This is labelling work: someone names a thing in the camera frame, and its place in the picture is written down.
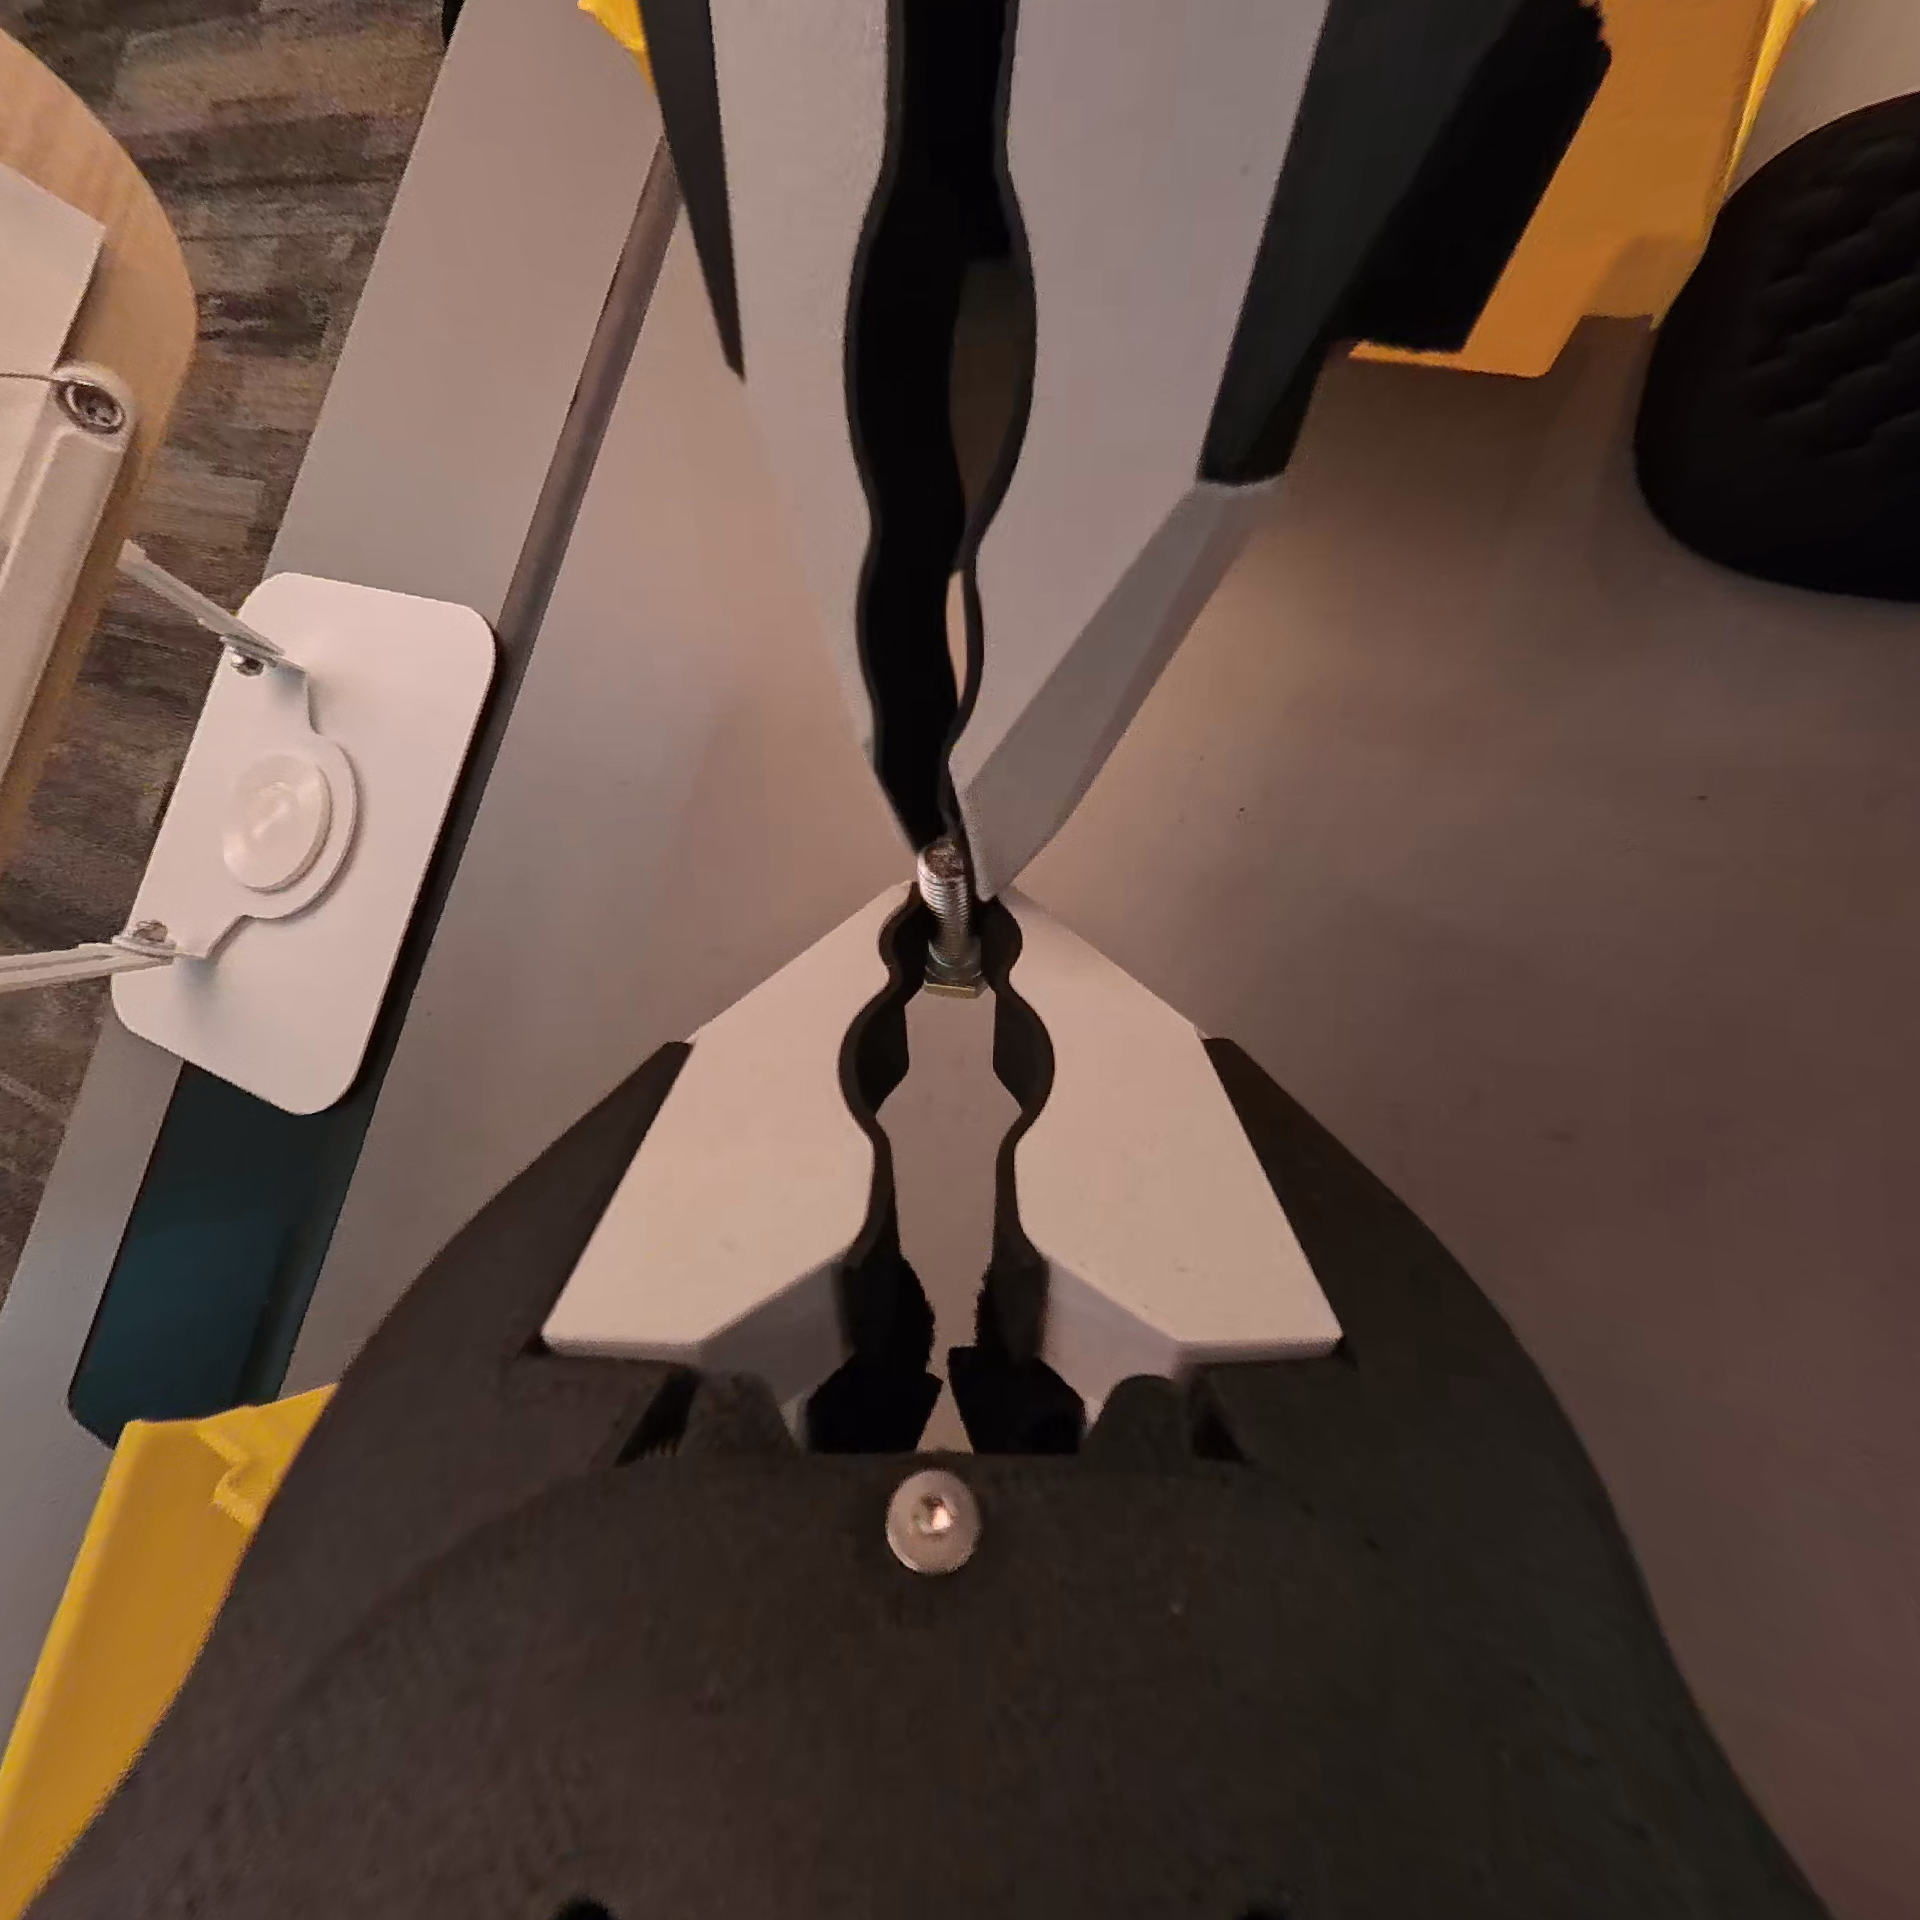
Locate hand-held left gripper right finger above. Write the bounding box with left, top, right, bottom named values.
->
left=959, top=877, right=1343, bottom=1422

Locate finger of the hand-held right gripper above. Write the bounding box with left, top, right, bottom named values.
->
left=702, top=0, right=969, bottom=857
left=941, top=0, right=1333, bottom=906

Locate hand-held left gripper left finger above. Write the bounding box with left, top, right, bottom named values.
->
left=539, top=877, right=943, bottom=1422

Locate silver metal bolt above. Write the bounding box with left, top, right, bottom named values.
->
left=915, top=838, right=993, bottom=999

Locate yellow plastic tray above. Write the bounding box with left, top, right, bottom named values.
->
left=0, top=1381, right=339, bottom=1920
left=577, top=0, right=1801, bottom=378

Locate black textured dome object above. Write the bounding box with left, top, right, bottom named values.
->
left=1635, top=106, right=1920, bottom=605

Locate dark teal panel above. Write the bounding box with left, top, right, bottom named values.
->
left=67, top=1062, right=373, bottom=1452

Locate round wooden table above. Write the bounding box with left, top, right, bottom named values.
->
left=0, top=29, right=201, bottom=857

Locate white metal rod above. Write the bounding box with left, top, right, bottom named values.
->
left=0, top=919, right=203, bottom=994
left=117, top=545, right=287, bottom=673

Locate white metal panel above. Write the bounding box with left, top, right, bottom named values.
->
left=0, top=162, right=140, bottom=782

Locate white metal bracket plate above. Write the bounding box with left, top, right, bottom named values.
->
left=107, top=569, right=495, bottom=1115

